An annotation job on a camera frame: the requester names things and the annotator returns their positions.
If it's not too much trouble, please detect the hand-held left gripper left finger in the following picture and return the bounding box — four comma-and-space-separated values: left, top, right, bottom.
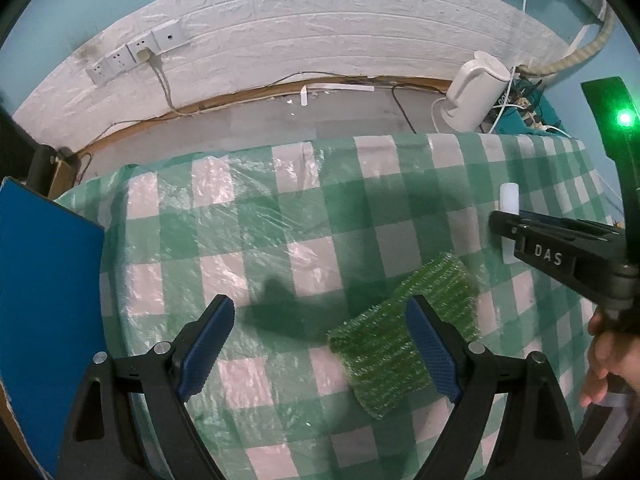
56, 294, 236, 480

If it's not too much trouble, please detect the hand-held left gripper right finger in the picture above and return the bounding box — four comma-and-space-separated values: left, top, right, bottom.
404, 295, 583, 480

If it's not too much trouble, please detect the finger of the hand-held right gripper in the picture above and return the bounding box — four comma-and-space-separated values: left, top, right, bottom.
489, 210, 630, 307
519, 210, 626, 240

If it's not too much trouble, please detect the green sponge cloth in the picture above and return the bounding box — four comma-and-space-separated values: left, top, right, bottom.
327, 252, 482, 420

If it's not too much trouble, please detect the blue board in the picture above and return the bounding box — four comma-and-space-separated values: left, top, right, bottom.
0, 176, 107, 478

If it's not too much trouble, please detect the person's right hand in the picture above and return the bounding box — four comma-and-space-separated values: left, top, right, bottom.
579, 307, 640, 408

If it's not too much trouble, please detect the white plastic bar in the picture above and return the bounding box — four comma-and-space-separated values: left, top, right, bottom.
500, 183, 521, 265

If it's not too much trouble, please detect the teal storage box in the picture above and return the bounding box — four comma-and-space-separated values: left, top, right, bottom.
492, 92, 568, 137

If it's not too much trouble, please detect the green checked tablecloth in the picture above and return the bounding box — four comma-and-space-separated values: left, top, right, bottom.
54, 132, 623, 480

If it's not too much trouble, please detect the white electric kettle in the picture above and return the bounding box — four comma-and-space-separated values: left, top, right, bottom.
431, 51, 517, 133

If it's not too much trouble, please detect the black stand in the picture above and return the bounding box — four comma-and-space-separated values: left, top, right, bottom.
25, 144, 57, 196

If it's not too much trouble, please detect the long white trim strip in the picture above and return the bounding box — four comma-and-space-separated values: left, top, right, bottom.
312, 82, 376, 94

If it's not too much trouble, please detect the rope-wrapped pipe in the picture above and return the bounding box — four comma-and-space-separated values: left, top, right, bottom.
517, 7, 617, 77

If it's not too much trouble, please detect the black cable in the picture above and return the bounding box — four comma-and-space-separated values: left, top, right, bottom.
391, 82, 451, 133

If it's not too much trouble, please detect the beige plug cable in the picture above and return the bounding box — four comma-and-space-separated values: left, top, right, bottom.
137, 47, 178, 113

